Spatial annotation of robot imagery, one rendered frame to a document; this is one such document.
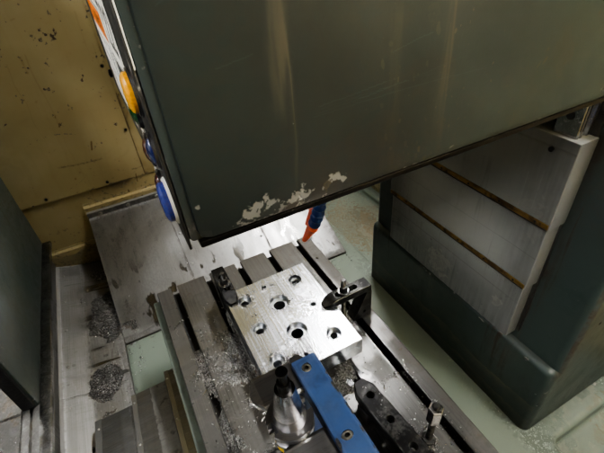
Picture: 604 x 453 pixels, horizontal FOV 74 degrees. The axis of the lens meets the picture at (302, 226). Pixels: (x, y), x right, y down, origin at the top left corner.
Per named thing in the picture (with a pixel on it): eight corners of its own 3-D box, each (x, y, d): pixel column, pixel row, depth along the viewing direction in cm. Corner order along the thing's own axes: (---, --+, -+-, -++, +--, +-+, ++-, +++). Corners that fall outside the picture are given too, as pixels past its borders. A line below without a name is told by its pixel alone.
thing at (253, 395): (258, 416, 54) (257, 413, 54) (244, 385, 58) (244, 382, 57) (304, 392, 56) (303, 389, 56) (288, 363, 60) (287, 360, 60)
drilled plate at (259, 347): (270, 399, 84) (268, 386, 81) (226, 308, 105) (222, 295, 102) (361, 351, 92) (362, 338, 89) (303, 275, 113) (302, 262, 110)
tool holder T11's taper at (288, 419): (313, 418, 52) (310, 390, 48) (286, 440, 50) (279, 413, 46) (293, 393, 55) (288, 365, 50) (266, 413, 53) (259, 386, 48)
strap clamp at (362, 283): (327, 334, 101) (324, 294, 92) (321, 325, 103) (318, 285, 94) (370, 313, 105) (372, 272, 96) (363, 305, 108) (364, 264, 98)
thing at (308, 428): (324, 429, 53) (323, 420, 51) (287, 460, 50) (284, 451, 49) (295, 395, 57) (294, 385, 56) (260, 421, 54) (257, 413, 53)
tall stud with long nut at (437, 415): (427, 448, 78) (436, 415, 70) (418, 436, 80) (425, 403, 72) (439, 441, 79) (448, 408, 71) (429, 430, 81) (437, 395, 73)
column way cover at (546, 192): (504, 341, 95) (581, 146, 64) (384, 235, 130) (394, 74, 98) (519, 333, 97) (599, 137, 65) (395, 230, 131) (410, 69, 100)
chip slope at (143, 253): (134, 385, 125) (102, 333, 109) (110, 261, 174) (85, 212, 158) (369, 278, 154) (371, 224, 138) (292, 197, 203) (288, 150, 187)
